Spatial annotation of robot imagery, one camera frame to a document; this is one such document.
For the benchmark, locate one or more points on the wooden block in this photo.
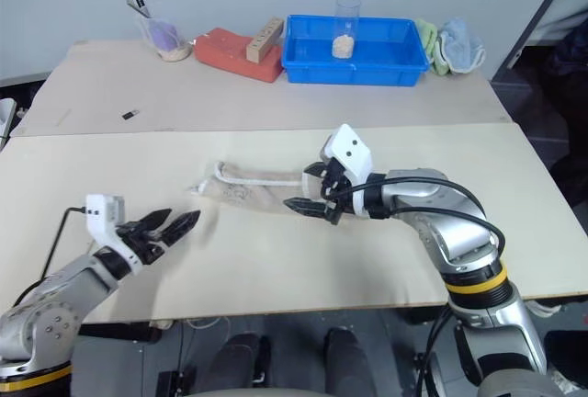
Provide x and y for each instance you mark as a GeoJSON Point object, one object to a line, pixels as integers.
{"type": "Point", "coordinates": [263, 43]}

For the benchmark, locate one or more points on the white object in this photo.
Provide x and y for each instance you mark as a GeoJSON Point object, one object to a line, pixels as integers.
{"type": "Point", "coordinates": [5, 116]}

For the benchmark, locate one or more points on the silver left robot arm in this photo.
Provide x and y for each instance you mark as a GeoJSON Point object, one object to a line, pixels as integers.
{"type": "Point", "coordinates": [50, 296]}

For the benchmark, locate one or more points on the blue plastic bin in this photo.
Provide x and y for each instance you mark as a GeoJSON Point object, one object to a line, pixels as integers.
{"type": "Point", "coordinates": [367, 59]}

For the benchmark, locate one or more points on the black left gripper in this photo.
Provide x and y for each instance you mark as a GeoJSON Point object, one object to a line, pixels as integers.
{"type": "Point", "coordinates": [144, 245]}

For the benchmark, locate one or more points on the purple scoop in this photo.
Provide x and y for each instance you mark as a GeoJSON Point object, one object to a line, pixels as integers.
{"type": "Point", "coordinates": [164, 34]}

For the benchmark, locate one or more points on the dark metal post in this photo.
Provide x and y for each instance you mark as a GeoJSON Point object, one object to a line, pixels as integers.
{"type": "Point", "coordinates": [537, 20]}

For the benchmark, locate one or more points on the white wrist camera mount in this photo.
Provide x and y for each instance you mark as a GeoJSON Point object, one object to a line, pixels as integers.
{"type": "Point", "coordinates": [351, 151]}
{"type": "Point", "coordinates": [102, 220]}

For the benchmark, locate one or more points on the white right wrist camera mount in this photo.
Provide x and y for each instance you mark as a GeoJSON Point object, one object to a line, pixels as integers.
{"type": "Point", "coordinates": [351, 151]}

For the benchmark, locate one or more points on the beige towel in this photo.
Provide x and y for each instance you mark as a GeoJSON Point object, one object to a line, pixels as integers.
{"type": "Point", "coordinates": [257, 188]}

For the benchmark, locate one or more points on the light blue cloth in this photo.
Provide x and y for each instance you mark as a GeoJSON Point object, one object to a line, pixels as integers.
{"type": "Point", "coordinates": [461, 45]}

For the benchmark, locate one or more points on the red sponge block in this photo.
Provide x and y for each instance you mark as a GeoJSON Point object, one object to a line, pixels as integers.
{"type": "Point", "coordinates": [227, 52]}

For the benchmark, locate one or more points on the dark rounded shape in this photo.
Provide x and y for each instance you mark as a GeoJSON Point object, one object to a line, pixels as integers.
{"type": "Point", "coordinates": [349, 360]}
{"type": "Point", "coordinates": [239, 360]}

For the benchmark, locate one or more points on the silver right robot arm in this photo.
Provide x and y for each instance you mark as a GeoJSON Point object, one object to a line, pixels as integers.
{"type": "Point", "coordinates": [464, 236]}

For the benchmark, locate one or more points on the clear beaker with grains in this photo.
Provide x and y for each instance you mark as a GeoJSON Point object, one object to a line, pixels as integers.
{"type": "Point", "coordinates": [174, 50]}

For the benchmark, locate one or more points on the clear cylinder with grains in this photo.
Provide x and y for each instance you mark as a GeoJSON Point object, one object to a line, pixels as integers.
{"type": "Point", "coordinates": [343, 45]}

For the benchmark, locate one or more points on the green cloth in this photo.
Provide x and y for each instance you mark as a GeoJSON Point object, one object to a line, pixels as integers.
{"type": "Point", "coordinates": [427, 36]}

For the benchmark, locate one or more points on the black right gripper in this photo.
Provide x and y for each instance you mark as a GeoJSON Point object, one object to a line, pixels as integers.
{"type": "Point", "coordinates": [339, 199]}

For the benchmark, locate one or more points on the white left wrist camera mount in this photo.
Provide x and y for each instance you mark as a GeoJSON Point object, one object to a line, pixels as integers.
{"type": "Point", "coordinates": [102, 220]}

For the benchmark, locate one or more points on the small black clip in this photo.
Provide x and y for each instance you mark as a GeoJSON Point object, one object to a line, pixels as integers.
{"type": "Point", "coordinates": [130, 115]}

